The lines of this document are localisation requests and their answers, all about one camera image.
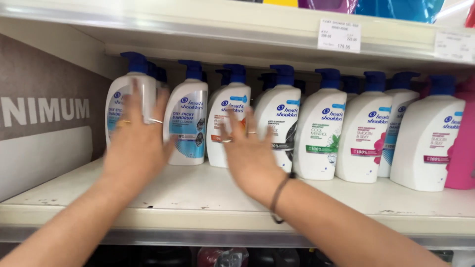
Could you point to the person's left hand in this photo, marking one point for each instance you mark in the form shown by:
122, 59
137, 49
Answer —
137, 152

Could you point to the person's right hand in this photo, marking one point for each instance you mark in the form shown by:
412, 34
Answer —
252, 163

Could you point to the person's left fingers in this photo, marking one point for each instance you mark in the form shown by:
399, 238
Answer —
136, 104

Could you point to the person's right fingers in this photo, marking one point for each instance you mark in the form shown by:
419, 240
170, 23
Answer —
251, 124

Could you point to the row of white shampoo bottles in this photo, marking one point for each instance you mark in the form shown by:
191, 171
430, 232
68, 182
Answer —
321, 129

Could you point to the white scuffed shelf board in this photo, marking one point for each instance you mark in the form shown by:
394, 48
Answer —
207, 194

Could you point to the white overhead shelf board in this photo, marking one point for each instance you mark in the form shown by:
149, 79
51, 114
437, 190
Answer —
222, 26

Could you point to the white price label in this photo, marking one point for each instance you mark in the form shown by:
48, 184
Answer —
339, 35
454, 46

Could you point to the yellow plastic item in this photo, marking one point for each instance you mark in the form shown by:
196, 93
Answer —
281, 2

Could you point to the purple plastic item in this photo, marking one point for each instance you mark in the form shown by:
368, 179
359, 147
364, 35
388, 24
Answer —
328, 5

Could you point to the blue plastic item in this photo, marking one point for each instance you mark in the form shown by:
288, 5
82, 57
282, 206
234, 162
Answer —
400, 9

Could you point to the pink pump bottle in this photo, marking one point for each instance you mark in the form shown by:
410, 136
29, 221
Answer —
464, 148

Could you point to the red plastic item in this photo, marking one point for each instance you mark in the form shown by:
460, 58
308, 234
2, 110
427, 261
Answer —
471, 16

